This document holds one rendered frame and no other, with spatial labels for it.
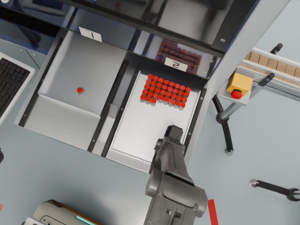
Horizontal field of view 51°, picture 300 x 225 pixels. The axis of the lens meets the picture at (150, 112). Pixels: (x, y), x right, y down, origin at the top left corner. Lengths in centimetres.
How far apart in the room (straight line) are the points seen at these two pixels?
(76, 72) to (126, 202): 105
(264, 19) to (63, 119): 82
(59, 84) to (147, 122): 39
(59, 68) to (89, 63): 12
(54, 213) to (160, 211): 136
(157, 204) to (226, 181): 165
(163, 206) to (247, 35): 54
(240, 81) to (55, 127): 73
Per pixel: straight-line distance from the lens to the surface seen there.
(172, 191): 56
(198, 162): 215
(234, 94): 120
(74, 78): 132
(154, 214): 55
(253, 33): 90
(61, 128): 128
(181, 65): 118
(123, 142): 123
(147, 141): 123
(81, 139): 125
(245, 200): 222
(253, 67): 136
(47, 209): 188
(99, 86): 130
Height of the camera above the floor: 210
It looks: 75 degrees down
